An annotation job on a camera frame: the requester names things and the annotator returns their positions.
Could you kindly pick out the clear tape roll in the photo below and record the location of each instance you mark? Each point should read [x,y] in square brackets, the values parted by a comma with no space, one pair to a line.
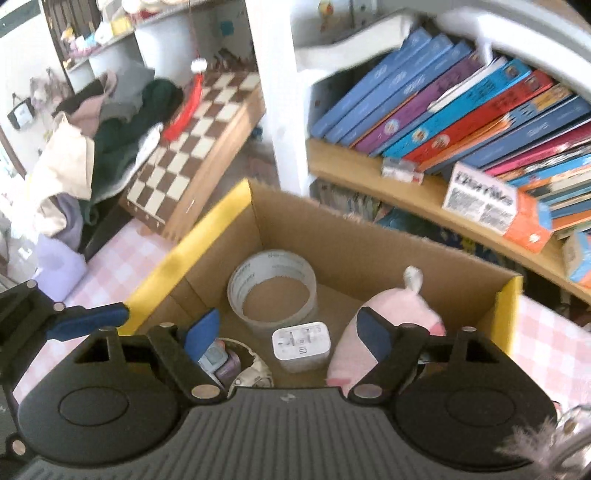
[238,281]

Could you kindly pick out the white wooden bookshelf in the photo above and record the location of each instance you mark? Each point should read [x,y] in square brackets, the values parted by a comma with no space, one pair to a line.
[281,115]

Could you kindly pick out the grey furry pompom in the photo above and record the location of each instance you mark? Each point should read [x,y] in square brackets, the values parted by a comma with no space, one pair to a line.
[535,443]

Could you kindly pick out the small blue hanging bag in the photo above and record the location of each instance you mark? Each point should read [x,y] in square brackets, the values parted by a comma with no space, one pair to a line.
[21,114]

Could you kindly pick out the row of leaning books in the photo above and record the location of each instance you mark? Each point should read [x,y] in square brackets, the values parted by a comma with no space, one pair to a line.
[461,106]

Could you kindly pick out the row of small shelf trinkets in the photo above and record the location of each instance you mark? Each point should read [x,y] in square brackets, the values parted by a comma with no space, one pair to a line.
[92,32]

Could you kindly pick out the pile of clothes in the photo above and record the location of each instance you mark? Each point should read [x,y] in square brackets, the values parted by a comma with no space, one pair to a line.
[115,134]

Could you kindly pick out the small white red box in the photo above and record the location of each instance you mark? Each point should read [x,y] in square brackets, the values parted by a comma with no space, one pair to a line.
[401,170]

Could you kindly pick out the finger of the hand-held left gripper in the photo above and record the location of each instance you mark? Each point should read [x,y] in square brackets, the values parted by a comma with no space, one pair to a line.
[87,319]
[11,450]

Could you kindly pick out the yellow-edged cardboard box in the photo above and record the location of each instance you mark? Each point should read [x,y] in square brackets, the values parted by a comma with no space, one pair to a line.
[369,258]

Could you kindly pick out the brown white chessboard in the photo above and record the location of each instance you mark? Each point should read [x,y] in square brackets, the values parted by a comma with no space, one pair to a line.
[203,138]

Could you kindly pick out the pink hanging plush bags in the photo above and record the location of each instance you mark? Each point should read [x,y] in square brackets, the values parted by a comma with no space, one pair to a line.
[44,87]

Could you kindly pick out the lilac cloth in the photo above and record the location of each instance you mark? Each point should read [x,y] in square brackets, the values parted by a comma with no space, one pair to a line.
[60,267]

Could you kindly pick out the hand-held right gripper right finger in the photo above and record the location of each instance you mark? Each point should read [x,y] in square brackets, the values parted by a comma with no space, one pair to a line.
[375,330]

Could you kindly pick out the row of dark comic books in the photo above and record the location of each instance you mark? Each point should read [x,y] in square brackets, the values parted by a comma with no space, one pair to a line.
[351,203]

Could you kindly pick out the dark chess pieces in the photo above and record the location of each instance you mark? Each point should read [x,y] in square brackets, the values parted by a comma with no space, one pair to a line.
[233,60]

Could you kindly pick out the small purple pink trinket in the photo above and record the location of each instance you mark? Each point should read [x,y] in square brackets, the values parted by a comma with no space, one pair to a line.
[221,364]

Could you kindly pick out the pink plush pig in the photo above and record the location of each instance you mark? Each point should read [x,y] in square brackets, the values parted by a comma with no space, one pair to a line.
[401,309]

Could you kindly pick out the red tassel ornament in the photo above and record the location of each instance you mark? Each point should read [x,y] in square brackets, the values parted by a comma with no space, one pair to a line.
[184,113]

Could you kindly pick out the white orange toothpaste box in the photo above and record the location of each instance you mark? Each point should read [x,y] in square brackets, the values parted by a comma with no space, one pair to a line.
[579,256]
[485,198]

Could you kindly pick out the white shelf unit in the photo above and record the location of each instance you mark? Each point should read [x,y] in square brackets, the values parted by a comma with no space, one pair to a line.
[161,41]

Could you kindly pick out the large purple-cover book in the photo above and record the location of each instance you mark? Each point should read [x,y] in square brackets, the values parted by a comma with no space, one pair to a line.
[508,27]

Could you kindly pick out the white power adapter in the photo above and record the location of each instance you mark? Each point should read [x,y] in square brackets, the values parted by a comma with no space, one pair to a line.
[300,348]

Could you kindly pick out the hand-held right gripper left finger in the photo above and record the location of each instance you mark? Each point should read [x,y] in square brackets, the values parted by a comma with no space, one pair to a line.
[203,330]

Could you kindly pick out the yellow duck sticker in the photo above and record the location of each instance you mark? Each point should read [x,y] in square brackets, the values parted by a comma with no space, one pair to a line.
[326,7]

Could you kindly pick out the grey open book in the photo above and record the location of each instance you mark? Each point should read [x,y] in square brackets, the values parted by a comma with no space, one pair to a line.
[332,50]

